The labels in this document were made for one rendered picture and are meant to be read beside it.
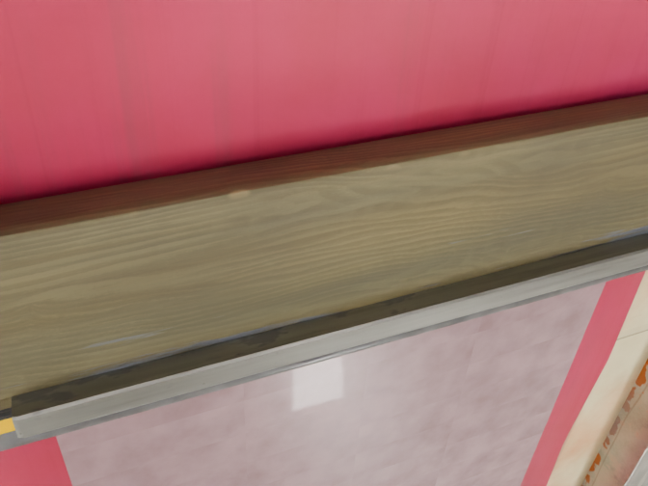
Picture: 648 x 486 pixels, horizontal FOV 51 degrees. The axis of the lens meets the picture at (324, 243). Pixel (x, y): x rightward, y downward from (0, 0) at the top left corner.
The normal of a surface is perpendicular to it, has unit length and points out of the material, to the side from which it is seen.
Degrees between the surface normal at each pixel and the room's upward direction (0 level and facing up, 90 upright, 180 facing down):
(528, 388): 0
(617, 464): 90
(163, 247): 11
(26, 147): 0
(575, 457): 0
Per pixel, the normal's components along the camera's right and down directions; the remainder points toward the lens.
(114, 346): 0.38, 0.44
